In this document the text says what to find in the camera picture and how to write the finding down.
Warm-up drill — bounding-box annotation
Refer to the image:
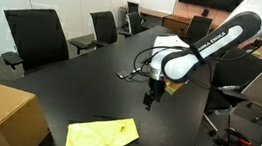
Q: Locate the grey cable connector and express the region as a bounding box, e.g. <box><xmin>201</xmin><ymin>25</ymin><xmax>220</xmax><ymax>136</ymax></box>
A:
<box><xmin>216</xmin><ymin>82</ymin><xmax>242</xmax><ymax>95</ymax></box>

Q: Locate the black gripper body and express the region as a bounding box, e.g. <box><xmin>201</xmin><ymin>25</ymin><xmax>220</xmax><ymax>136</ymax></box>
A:
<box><xmin>146</xmin><ymin>76</ymin><xmax>169</xmax><ymax>103</ymax></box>

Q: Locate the black tripod stand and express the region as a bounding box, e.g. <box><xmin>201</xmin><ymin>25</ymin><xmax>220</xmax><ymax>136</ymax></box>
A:
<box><xmin>207</xmin><ymin>92</ymin><xmax>257</xmax><ymax>146</ymax></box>

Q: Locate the tan taped wrist camera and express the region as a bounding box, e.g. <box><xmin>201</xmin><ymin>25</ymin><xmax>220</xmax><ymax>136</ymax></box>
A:
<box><xmin>163</xmin><ymin>79</ymin><xmax>184</xmax><ymax>97</ymax></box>

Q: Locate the orange handled clamp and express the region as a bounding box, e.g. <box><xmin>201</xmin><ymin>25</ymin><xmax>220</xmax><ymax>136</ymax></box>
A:
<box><xmin>224</xmin><ymin>126</ymin><xmax>255</xmax><ymax>146</ymax></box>

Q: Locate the brown wooden cabinet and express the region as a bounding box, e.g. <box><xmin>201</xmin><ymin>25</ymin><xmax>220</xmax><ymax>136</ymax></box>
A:
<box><xmin>118</xmin><ymin>3</ymin><xmax>194</xmax><ymax>36</ymax></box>

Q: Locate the black phone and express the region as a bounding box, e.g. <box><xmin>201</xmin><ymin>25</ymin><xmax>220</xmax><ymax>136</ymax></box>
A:
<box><xmin>115</xmin><ymin>68</ymin><xmax>131</xmax><ymax>81</ymax></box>

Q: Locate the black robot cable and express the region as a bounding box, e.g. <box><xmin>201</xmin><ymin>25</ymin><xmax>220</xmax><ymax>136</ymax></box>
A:
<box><xmin>132</xmin><ymin>40</ymin><xmax>192</xmax><ymax>83</ymax></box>

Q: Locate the black white-frame office chair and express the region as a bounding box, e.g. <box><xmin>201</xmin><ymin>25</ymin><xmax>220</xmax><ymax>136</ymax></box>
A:
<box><xmin>201</xmin><ymin>44</ymin><xmax>262</xmax><ymax>143</ymax></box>
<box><xmin>118</xmin><ymin>9</ymin><xmax>153</xmax><ymax>41</ymax></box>

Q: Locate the black cable green plug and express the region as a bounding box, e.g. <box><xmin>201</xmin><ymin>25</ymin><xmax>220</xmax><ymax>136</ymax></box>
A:
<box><xmin>124</xmin><ymin>65</ymin><xmax>152</xmax><ymax>85</ymax></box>

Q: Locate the yellow towel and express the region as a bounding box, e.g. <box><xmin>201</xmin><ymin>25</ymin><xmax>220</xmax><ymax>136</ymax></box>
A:
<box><xmin>65</xmin><ymin>110</ymin><xmax>142</xmax><ymax>146</ymax></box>

